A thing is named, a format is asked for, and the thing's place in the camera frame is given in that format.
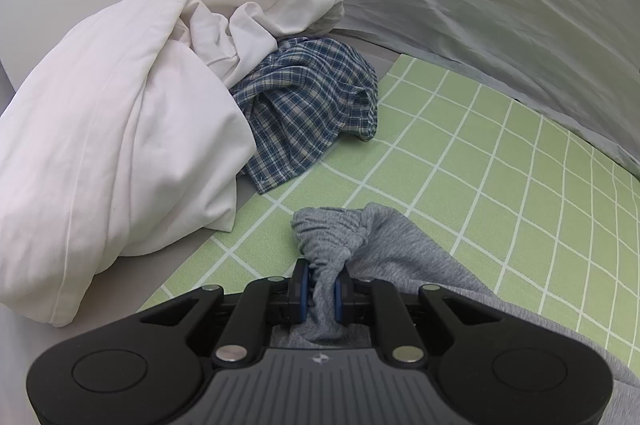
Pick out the blue plaid shirt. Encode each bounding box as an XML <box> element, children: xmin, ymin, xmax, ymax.
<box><xmin>231</xmin><ymin>37</ymin><xmax>378</xmax><ymax>194</ymax></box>

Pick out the green grid mat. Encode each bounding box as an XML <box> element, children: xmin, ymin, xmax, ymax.
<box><xmin>150</xmin><ymin>56</ymin><xmax>639</xmax><ymax>369</ymax></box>

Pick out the white crumpled cloth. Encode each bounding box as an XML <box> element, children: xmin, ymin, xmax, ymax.
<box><xmin>1</xmin><ymin>0</ymin><xmax>344</xmax><ymax>327</ymax></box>

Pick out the grey knit garment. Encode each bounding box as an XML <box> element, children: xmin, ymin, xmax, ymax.
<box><xmin>270</xmin><ymin>203</ymin><xmax>639</xmax><ymax>424</ymax></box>

